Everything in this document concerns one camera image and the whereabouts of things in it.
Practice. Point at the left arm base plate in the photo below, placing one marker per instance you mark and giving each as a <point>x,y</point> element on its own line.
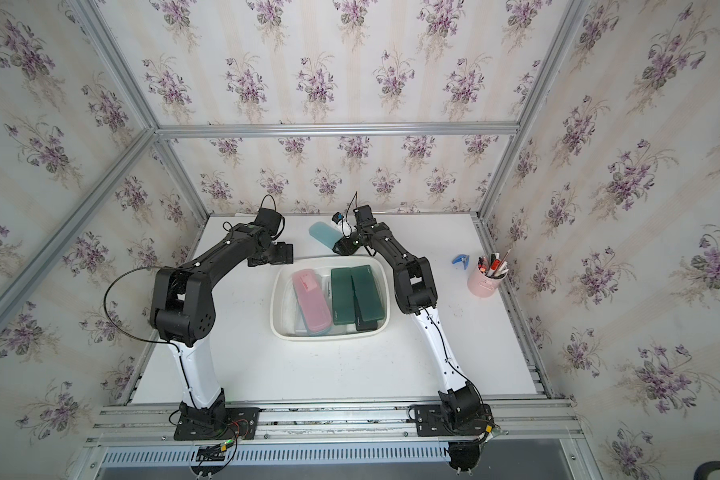
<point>240,423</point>

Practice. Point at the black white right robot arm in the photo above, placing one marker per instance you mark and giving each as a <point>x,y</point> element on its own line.
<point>416,295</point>

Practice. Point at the pens in cup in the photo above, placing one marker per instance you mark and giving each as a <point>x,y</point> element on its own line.
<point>494,266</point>

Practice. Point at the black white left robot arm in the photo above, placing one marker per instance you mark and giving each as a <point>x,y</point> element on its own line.
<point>183,310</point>

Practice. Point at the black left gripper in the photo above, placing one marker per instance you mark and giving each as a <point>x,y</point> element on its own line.
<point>281,257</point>

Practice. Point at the pink pencil case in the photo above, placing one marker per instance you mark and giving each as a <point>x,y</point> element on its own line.
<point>311,300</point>

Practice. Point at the dark green pencil case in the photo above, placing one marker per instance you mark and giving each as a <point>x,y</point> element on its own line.
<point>368,301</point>
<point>342,296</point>

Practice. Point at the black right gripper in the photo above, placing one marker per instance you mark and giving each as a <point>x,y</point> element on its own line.
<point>342,247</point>

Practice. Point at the white plastic storage box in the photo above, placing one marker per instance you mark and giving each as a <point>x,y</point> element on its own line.
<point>286,321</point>

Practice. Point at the teal pencil case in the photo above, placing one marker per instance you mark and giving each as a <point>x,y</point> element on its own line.
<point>318,333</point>
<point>325,234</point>

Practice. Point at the pink pen cup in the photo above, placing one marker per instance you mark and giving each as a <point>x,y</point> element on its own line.
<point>481,285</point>

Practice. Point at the blue staple remover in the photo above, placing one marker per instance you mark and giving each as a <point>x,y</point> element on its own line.
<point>462,260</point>

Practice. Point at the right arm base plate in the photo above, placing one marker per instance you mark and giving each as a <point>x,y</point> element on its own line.
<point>431,420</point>

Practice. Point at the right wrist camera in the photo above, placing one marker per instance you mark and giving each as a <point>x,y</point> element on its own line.
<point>363,215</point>

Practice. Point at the black pencil case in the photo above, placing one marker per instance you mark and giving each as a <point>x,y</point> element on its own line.
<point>366,326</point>

